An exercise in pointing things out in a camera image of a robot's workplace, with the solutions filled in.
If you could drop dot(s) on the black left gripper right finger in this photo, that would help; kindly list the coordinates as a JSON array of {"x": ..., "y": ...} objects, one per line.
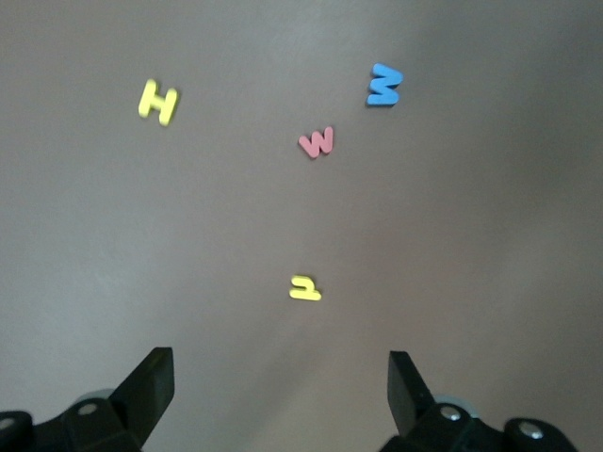
[{"x": 414, "y": 414}]

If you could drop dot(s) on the red foam lowercase letter w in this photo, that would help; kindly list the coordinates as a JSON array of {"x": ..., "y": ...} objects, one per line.
[{"x": 313, "y": 148}]

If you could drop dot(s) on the blue foam uppercase letter M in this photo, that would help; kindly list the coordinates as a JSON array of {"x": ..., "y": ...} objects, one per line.
[{"x": 381, "y": 99}]

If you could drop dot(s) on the yellow foam lowercase letter n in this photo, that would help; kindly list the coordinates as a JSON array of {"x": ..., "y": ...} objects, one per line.
[{"x": 306, "y": 295}]

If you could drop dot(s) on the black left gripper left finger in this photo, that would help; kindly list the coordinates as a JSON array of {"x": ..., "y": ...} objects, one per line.
[{"x": 136, "y": 405}]

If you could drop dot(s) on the brown table cover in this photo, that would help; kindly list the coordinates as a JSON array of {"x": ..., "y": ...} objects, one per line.
[{"x": 471, "y": 235}]

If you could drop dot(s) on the yellow foam letter H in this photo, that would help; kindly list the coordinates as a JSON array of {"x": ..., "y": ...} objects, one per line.
[{"x": 158, "y": 102}]

